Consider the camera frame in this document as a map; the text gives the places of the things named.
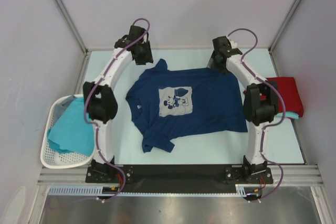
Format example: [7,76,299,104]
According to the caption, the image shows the turquoise t shirt in basket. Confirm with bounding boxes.
[47,97,94,156]

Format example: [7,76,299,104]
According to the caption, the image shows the folded light blue t shirt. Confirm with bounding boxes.
[275,111,299,120]

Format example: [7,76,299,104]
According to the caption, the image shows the purple cable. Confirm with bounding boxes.
[226,28,285,204]
[83,18,152,205]

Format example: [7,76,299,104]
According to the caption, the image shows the white laundry basket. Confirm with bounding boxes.
[40,95,94,169]

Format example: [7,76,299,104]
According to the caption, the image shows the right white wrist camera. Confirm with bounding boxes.
[228,38,238,49]

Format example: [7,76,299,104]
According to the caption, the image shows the light blue cable duct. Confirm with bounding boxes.
[49,185,119,196]

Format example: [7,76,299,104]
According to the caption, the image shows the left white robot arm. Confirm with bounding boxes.
[82,25,153,183]

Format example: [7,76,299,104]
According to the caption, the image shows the aluminium frame rail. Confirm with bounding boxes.
[37,165,323,186]

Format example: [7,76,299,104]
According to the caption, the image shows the navy blue t shirt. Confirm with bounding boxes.
[125,59,247,153]

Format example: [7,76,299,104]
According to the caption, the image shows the grey shirt in basket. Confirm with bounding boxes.
[54,95,77,123]

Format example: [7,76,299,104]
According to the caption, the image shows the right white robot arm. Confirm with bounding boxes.
[208,36,278,183]

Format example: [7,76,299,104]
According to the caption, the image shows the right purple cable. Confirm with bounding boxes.
[226,28,285,204]

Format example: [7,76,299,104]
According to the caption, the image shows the folded red t shirt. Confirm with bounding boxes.
[243,76,305,117]

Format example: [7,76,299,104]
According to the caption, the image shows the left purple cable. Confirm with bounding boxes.
[83,18,152,205]

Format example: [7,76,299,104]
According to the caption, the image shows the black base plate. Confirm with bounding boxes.
[85,161,274,194]

